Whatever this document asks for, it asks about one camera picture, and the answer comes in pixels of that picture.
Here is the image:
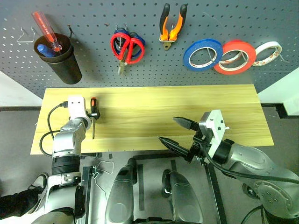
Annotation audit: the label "black orange handled screwdriver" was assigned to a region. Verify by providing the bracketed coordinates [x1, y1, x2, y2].
[90, 97, 98, 140]

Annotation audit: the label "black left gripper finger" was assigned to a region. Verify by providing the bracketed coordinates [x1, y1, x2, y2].
[85, 111, 101, 120]

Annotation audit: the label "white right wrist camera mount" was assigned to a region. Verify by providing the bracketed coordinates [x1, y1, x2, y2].
[199, 109, 231, 160]

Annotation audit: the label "red tape roll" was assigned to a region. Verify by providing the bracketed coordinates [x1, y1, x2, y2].
[213, 40, 256, 76]

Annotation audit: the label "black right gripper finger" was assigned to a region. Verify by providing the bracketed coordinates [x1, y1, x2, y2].
[158, 136, 190, 162]
[172, 117, 200, 132]

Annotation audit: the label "red transparent handled screwdriver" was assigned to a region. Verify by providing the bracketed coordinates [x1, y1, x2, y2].
[31, 11, 63, 53]

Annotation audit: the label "grey metal pegboard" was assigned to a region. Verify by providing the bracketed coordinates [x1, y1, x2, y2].
[0, 0, 299, 99]

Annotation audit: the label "white tape roll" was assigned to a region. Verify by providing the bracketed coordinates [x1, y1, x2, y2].
[252, 41, 283, 67]

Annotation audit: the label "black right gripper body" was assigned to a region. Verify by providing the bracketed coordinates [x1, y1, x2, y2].
[186, 130, 211, 166]

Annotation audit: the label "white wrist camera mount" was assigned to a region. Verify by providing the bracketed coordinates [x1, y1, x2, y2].
[199, 109, 231, 160]
[67, 95, 89, 122]

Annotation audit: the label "blue plastic object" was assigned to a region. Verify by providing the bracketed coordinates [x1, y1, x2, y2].
[37, 43, 57, 58]

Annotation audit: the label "blue handled scissors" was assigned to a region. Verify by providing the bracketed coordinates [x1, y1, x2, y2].
[114, 27, 146, 59]

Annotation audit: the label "black metal table frame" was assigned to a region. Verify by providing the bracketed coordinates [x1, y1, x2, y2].
[80, 149, 228, 224]

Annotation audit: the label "black plastic cup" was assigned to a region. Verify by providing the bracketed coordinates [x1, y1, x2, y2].
[33, 33, 83, 85]

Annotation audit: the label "red handled scissors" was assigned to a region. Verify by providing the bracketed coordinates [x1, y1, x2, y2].
[110, 32, 145, 77]

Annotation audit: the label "blue tape roll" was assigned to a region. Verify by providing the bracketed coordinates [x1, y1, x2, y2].
[183, 38, 224, 72]

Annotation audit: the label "orange and black pliers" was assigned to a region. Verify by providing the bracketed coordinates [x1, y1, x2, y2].
[159, 3, 188, 51]

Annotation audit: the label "black and white shoe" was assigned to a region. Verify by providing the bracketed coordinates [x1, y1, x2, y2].
[0, 172, 49, 220]

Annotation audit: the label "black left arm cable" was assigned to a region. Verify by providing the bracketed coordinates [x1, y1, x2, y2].
[39, 101, 70, 159]

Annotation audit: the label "thin bent wire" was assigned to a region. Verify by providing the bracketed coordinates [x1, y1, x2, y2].
[94, 160, 115, 195]

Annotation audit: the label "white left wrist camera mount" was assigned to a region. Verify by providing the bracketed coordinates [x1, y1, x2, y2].
[67, 95, 89, 122]

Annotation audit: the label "dark grey rounded leg cover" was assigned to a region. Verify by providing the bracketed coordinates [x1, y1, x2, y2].
[162, 169, 204, 224]
[104, 158, 137, 224]

